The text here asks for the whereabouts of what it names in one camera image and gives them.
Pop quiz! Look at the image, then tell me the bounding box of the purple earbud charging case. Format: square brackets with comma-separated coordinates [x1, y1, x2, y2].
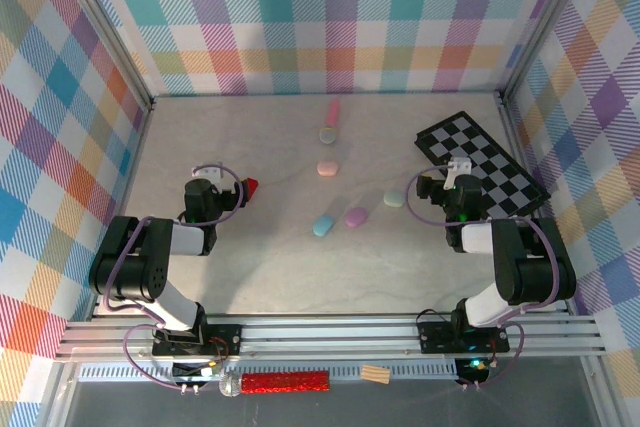
[344, 206, 370, 228]

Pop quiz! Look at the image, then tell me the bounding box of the blue earbud charging case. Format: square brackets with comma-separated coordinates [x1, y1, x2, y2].
[312, 213, 335, 237]

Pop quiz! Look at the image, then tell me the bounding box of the black grey chessboard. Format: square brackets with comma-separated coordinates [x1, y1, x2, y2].
[414, 110, 552, 222]

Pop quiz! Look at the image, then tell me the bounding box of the pink toy microphone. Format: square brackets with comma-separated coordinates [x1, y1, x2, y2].
[318, 98, 342, 147]

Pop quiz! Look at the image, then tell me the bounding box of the black control box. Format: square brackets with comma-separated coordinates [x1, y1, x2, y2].
[172, 361, 224, 382]
[454, 357, 492, 384]

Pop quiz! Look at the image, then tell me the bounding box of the small wooden block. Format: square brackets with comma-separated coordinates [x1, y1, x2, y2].
[360, 364, 392, 386]

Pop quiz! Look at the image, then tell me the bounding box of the red glitter toy microphone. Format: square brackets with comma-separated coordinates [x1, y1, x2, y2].
[218, 369, 332, 398]

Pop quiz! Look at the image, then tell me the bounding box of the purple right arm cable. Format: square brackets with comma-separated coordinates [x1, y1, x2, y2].
[404, 166, 564, 391]

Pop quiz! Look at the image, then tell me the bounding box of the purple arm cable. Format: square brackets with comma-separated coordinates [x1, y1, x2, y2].
[99, 162, 251, 391]
[404, 166, 564, 391]

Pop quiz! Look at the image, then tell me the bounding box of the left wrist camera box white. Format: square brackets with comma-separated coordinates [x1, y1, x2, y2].
[192, 164, 225, 181]

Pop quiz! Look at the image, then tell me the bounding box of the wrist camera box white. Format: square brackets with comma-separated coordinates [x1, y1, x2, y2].
[192, 164, 225, 181]
[446, 156, 471, 191]

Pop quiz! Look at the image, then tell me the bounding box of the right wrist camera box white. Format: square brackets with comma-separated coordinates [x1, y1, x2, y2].
[446, 156, 471, 191]

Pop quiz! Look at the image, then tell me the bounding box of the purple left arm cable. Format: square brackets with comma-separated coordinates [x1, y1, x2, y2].
[99, 162, 251, 391]

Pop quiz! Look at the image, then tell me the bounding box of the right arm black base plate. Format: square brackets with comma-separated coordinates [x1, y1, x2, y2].
[417, 319, 511, 354]

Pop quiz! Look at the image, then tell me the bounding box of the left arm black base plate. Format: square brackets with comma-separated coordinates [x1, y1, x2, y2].
[151, 322, 244, 358]

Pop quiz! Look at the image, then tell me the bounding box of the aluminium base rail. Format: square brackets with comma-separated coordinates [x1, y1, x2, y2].
[54, 314, 609, 363]

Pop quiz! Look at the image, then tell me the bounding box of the white slotted cable duct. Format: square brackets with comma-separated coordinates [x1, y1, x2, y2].
[77, 360, 466, 383]

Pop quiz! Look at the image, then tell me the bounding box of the aluminium frame post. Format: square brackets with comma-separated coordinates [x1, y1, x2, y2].
[47, 0, 156, 113]
[497, 0, 601, 108]

